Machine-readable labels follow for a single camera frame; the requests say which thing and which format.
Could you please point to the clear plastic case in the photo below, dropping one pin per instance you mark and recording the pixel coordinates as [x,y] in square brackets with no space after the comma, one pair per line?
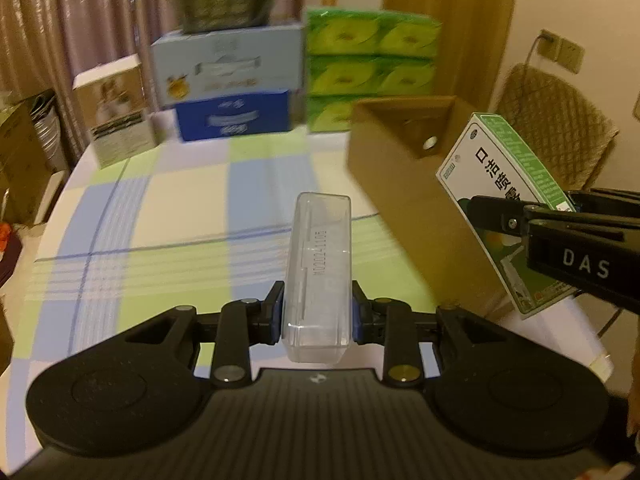
[317,270]

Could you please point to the dark blue milk carton box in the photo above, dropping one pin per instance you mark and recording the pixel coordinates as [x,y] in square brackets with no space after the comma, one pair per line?
[235,115]

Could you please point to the checkered cloth desktop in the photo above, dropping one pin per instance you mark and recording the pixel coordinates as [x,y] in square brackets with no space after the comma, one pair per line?
[175,200]

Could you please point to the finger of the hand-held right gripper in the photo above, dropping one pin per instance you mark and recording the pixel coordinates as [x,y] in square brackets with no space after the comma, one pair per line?
[490,210]
[600,202]

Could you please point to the stack of green tissue packs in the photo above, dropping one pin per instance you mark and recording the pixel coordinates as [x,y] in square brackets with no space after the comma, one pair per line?
[370,60]

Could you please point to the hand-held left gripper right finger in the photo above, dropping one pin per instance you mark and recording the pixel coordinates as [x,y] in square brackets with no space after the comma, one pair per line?
[356,315]

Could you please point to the brown storage carton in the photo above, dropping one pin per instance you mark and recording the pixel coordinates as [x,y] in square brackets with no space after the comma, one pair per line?
[20,170]

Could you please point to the pink curtain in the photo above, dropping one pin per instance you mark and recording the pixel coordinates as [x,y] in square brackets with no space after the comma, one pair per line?
[75,15]

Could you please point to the beige wall socket with plug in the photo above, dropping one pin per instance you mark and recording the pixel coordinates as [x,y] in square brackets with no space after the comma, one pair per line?
[550,42]

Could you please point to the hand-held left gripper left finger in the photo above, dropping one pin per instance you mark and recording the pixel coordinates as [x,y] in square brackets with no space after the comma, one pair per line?
[275,310]

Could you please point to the dark red item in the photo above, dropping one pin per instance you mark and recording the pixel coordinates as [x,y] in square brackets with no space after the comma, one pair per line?
[7,260]

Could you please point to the chair with quilted cushion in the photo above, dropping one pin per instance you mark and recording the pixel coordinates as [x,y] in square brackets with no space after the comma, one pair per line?
[550,110]

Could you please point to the stack of plates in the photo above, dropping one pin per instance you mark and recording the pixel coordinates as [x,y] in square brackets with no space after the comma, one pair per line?
[47,125]

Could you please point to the beige product box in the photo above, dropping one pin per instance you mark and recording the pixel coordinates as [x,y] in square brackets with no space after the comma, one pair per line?
[120,110]

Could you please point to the light blue milk carton box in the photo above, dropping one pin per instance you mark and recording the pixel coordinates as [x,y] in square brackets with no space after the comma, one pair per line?
[225,65]

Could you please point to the brown cardboard box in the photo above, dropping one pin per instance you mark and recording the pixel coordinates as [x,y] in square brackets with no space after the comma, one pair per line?
[400,195]

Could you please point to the orange item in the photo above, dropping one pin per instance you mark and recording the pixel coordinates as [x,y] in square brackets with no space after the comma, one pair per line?
[4,234]

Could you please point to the green bordered medicine box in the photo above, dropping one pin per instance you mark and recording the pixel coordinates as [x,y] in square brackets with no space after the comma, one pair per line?
[500,170]

